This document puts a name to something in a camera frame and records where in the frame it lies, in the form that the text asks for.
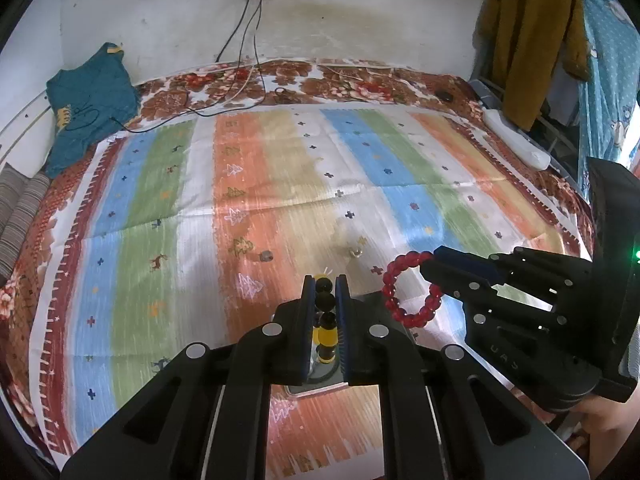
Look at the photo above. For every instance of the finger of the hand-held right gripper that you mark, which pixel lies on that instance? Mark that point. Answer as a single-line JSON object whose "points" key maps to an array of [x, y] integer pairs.
{"points": [[470, 266], [450, 282]]}

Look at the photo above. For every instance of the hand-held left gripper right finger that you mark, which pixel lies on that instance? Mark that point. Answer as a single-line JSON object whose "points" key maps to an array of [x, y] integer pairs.
{"points": [[341, 310]]}

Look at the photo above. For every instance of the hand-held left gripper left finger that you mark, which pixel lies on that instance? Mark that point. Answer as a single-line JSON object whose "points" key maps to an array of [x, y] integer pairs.
{"points": [[310, 310]]}

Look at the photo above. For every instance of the silver metal tin box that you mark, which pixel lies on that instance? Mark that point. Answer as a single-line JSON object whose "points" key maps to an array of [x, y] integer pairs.
{"points": [[325, 375]]}

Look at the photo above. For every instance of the person's right forearm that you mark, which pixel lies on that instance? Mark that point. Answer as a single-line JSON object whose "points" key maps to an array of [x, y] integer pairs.
{"points": [[610, 425]]}

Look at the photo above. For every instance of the white plastic device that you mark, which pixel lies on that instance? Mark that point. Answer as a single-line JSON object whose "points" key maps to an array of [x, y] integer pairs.
{"points": [[515, 140]]}

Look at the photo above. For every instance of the colourful striped cloth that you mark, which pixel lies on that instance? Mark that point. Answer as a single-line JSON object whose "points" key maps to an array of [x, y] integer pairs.
{"points": [[150, 210]]}

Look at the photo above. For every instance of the blue dotted cloth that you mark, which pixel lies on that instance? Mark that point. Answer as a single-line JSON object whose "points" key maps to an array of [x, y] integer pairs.
{"points": [[610, 60]]}

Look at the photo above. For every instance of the mustard jacket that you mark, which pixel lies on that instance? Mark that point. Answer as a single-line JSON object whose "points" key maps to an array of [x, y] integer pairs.
{"points": [[535, 35]]}

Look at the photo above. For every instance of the grey striped pillow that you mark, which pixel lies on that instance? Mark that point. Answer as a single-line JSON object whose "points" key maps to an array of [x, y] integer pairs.
{"points": [[20, 210]]}

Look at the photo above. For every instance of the teal shirt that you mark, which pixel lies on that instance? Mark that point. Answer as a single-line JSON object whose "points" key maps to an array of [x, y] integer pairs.
{"points": [[90, 95]]}

